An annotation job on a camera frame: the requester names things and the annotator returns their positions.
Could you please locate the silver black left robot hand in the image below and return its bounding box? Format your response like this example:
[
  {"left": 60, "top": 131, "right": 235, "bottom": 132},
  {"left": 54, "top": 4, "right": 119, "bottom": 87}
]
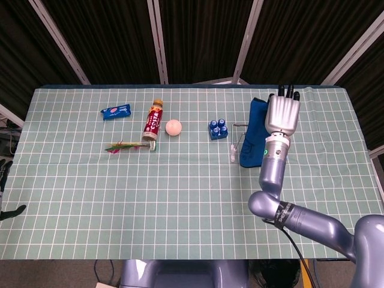
[{"left": 0, "top": 160, "right": 27, "bottom": 221}]

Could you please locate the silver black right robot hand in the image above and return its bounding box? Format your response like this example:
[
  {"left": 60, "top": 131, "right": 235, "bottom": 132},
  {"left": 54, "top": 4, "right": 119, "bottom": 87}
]
[{"left": 264, "top": 85, "right": 302, "bottom": 138}]

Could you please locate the black and blue cloth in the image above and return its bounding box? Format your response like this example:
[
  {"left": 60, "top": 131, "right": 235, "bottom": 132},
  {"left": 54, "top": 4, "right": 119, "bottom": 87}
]
[{"left": 239, "top": 97, "right": 271, "bottom": 169}]

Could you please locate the green gridded cutting mat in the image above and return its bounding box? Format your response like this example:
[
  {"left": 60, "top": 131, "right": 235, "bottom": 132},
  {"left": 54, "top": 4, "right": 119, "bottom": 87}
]
[{"left": 0, "top": 86, "right": 384, "bottom": 260}]

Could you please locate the pale pink ball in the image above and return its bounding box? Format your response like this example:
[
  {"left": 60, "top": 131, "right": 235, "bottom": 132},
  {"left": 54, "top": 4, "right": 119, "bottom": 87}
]
[{"left": 165, "top": 119, "right": 182, "bottom": 137}]

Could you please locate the blue toy building brick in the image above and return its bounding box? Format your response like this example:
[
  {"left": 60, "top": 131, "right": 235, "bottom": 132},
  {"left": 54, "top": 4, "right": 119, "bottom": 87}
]
[{"left": 208, "top": 118, "right": 229, "bottom": 141}]

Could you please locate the white partition foot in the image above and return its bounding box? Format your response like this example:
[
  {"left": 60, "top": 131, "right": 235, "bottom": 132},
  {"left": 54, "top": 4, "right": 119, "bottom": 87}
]
[{"left": 209, "top": 77, "right": 250, "bottom": 86}]

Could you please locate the dark partition panel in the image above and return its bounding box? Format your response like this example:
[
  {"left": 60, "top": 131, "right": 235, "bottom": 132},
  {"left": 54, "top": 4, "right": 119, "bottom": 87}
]
[
  {"left": 0, "top": 0, "right": 82, "bottom": 121},
  {"left": 40, "top": 0, "right": 163, "bottom": 85},
  {"left": 239, "top": 0, "right": 384, "bottom": 86},
  {"left": 335, "top": 44, "right": 384, "bottom": 151},
  {"left": 157, "top": 0, "right": 256, "bottom": 85}
]

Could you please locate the green pink feather shuttlecock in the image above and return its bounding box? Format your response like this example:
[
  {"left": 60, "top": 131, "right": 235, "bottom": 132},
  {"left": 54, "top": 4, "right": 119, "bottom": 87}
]
[{"left": 104, "top": 140, "right": 158, "bottom": 154}]

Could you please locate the blue snack packet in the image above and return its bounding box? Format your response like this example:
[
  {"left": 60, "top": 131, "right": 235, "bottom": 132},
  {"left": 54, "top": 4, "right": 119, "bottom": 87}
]
[{"left": 100, "top": 103, "right": 133, "bottom": 121}]

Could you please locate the red Costa drink bottle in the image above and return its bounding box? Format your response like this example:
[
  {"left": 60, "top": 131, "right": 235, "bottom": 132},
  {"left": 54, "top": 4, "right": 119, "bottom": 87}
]
[{"left": 142, "top": 99, "right": 164, "bottom": 142}]

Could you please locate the black bundle under table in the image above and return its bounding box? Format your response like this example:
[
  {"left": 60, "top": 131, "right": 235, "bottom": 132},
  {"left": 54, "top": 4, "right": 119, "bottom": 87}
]
[{"left": 248, "top": 259, "right": 301, "bottom": 288}]

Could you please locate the grey-blue robot torso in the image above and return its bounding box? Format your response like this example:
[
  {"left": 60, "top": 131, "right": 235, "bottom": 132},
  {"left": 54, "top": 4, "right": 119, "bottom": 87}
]
[{"left": 119, "top": 259, "right": 250, "bottom": 288}]

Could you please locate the black device with cables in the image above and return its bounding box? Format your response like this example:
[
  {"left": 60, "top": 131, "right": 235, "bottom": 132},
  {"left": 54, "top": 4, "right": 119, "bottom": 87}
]
[{"left": 0, "top": 118, "right": 22, "bottom": 157}]

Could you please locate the metal wire rack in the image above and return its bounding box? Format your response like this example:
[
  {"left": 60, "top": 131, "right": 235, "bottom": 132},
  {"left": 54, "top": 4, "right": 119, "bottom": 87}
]
[{"left": 230, "top": 122, "right": 250, "bottom": 164}]

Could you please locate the white partition frame post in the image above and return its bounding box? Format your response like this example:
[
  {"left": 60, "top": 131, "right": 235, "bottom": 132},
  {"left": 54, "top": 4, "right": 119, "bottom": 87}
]
[
  {"left": 146, "top": 0, "right": 169, "bottom": 85},
  {"left": 232, "top": 0, "right": 265, "bottom": 85},
  {"left": 320, "top": 13, "right": 384, "bottom": 86},
  {"left": 28, "top": 0, "right": 91, "bottom": 85}
]

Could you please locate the dark floor cable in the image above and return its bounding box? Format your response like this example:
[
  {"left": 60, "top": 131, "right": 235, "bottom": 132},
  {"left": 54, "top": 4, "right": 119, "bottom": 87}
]
[{"left": 93, "top": 259, "right": 116, "bottom": 284}]

